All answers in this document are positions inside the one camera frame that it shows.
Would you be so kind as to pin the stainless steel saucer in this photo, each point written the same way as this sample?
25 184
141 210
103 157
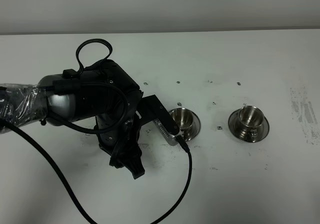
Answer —
262 131
195 130

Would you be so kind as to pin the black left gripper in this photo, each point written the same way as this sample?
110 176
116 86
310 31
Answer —
121 143

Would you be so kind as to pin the right stainless steel saucer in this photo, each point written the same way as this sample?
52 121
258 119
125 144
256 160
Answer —
262 131

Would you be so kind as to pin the stainless steel teacup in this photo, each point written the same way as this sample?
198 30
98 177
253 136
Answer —
183 117
250 118

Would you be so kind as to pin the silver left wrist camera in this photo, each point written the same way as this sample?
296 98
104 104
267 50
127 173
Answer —
152 110

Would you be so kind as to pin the middle stainless steel saucer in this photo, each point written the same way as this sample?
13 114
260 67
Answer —
195 130

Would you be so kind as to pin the right stainless steel teacup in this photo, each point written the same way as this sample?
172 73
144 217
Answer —
250 118

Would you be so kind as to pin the middle stainless steel teacup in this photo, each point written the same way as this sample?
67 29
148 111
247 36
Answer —
183 117

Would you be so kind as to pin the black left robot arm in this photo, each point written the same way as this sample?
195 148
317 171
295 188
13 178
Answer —
101 100

